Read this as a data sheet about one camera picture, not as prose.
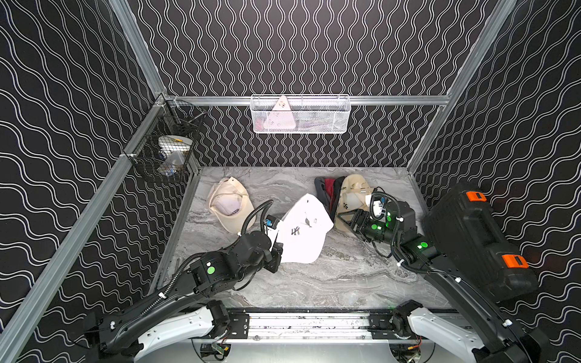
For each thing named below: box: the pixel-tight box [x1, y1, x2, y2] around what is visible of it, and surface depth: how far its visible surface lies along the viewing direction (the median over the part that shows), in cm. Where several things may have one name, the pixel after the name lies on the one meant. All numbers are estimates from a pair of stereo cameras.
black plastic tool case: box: [422, 183, 540, 301], surface depth 70 cm
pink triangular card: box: [263, 95, 296, 130], surface depth 92 cm
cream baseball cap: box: [207, 176, 255, 234], surface depth 108 cm
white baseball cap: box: [267, 193, 335, 264], surface depth 75 cm
